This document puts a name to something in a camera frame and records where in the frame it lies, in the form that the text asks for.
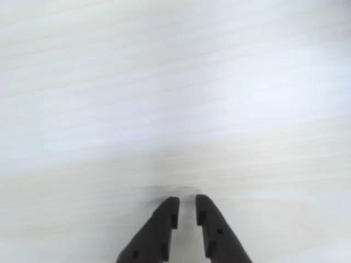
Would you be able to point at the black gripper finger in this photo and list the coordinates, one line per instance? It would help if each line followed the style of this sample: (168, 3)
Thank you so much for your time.
(153, 235)
(219, 233)

